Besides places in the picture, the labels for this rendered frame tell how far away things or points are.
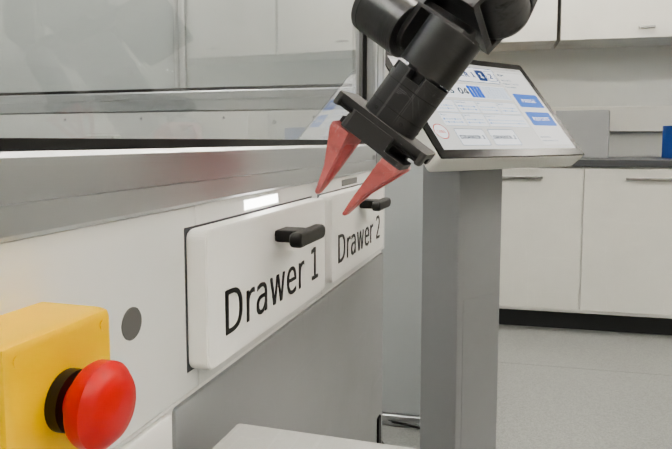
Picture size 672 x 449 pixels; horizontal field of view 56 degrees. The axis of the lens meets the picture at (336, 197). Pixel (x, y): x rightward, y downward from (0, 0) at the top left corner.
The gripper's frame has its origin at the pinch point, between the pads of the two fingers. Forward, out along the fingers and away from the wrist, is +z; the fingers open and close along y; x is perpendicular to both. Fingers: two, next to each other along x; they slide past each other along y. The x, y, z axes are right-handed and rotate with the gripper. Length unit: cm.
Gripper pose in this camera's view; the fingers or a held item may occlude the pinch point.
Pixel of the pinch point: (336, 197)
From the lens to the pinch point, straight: 63.2
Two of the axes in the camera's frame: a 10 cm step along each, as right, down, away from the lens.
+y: -7.7, -6.1, 1.8
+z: -5.7, 7.9, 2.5
